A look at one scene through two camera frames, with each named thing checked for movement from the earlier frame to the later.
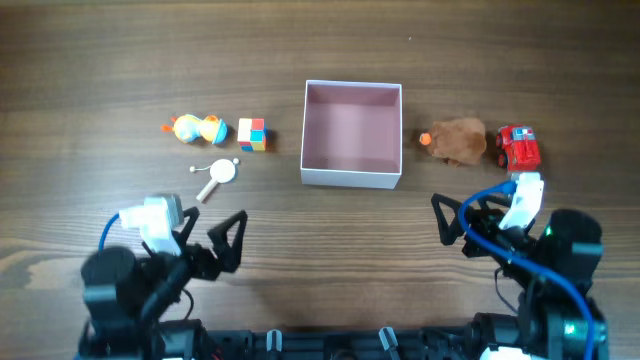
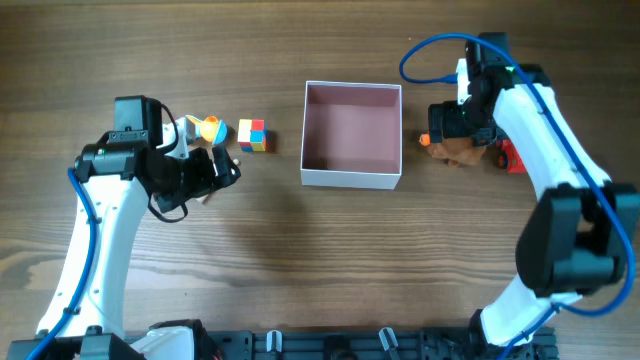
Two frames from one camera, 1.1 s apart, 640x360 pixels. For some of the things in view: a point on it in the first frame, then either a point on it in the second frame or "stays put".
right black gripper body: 480,235 -> 439,122
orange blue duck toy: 187,127 stays put
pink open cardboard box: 352,135 stays put
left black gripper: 204,258 -> 206,180
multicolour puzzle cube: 251,134 stays put
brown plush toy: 457,141 stays put
